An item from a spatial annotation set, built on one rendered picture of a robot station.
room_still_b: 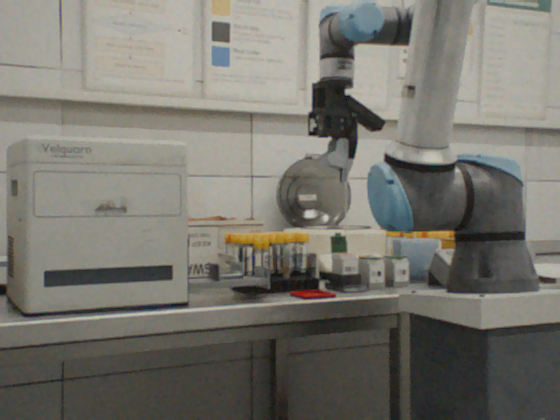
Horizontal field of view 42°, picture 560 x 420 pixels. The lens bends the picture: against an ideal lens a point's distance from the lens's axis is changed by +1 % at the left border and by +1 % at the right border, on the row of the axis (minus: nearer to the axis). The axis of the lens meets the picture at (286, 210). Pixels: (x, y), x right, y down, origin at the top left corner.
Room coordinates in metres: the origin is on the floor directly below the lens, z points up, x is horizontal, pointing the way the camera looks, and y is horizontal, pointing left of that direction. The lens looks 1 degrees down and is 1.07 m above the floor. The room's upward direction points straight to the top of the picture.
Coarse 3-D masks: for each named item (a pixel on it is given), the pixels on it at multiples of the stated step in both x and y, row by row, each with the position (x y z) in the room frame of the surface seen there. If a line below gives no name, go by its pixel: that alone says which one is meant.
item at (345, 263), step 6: (336, 258) 1.55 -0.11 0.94; (342, 258) 1.53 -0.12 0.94; (348, 258) 1.53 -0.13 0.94; (354, 258) 1.54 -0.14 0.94; (336, 264) 1.55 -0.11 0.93; (342, 264) 1.53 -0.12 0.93; (348, 264) 1.53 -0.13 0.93; (354, 264) 1.54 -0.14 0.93; (336, 270) 1.55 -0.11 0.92; (342, 270) 1.53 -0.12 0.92; (348, 270) 1.53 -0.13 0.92; (354, 270) 1.54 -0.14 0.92
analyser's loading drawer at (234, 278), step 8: (216, 264) 1.38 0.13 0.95; (232, 264) 1.43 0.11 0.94; (240, 264) 1.39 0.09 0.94; (216, 272) 1.38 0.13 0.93; (224, 272) 1.43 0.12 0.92; (232, 272) 1.43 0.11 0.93; (240, 272) 1.39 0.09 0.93; (256, 272) 1.45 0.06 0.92; (264, 272) 1.42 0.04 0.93; (192, 280) 1.38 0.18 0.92; (200, 280) 1.38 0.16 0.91; (208, 280) 1.38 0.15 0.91; (216, 280) 1.37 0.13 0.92; (224, 280) 1.37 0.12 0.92; (232, 280) 1.38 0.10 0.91; (240, 280) 1.38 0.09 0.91; (248, 280) 1.39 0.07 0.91; (256, 280) 1.40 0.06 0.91; (264, 280) 1.40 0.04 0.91; (192, 288) 1.34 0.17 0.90
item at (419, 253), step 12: (396, 240) 1.70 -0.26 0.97; (408, 240) 1.69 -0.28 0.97; (420, 240) 1.70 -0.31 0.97; (432, 240) 1.71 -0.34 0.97; (396, 252) 1.70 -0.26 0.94; (408, 252) 1.69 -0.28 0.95; (420, 252) 1.70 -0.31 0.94; (432, 252) 1.71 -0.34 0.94; (420, 264) 1.70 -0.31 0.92; (420, 276) 1.70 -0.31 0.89
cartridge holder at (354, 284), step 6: (330, 276) 1.57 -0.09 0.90; (336, 276) 1.54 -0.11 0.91; (342, 276) 1.52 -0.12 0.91; (348, 276) 1.53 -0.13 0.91; (354, 276) 1.53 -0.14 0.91; (360, 276) 1.54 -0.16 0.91; (330, 282) 1.57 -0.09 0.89; (336, 282) 1.54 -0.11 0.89; (342, 282) 1.52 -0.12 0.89; (348, 282) 1.53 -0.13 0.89; (354, 282) 1.53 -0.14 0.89; (360, 282) 1.54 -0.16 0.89; (336, 288) 1.53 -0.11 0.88; (342, 288) 1.51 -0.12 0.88; (348, 288) 1.51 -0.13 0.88; (354, 288) 1.51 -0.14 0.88; (360, 288) 1.52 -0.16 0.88
